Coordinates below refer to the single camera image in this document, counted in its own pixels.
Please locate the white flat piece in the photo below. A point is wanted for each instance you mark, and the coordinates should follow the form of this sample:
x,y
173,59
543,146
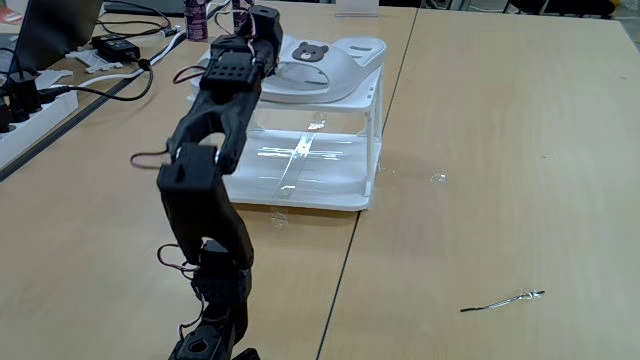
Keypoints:
x,y
52,77

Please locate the white power strip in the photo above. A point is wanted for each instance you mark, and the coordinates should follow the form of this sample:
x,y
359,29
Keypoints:
x,y
35,125

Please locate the purple can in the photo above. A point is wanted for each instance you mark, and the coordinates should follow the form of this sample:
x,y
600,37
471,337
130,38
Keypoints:
x,y
239,4
196,20

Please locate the dark laptop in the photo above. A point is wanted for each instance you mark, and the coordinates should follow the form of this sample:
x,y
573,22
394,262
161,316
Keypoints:
x,y
55,30

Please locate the white plastic open box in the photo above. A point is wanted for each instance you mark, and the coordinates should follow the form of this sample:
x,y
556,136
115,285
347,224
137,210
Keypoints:
x,y
325,170

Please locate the red flat item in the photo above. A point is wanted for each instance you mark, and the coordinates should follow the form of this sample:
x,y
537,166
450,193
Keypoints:
x,y
10,15

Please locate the thin tape strip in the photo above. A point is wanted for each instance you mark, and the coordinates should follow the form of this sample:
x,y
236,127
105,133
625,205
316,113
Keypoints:
x,y
505,300

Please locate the dark flat device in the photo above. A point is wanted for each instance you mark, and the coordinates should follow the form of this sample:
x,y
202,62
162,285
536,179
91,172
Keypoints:
x,y
145,5

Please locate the black plug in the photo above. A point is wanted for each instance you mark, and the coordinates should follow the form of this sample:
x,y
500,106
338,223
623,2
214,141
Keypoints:
x,y
22,95
5,117

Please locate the white printed part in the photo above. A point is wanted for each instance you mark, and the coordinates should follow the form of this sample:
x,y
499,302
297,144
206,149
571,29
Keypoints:
x,y
92,60

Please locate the white stand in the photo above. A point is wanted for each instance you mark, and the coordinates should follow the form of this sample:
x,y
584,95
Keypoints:
x,y
357,7

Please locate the clear tape scrap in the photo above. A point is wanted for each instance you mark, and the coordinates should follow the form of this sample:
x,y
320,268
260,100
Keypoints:
x,y
438,177

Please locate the black power adapter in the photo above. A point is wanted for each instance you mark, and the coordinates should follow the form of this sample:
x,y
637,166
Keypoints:
x,y
115,47

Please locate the black chair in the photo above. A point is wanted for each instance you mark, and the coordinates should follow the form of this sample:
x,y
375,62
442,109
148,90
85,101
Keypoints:
x,y
565,6

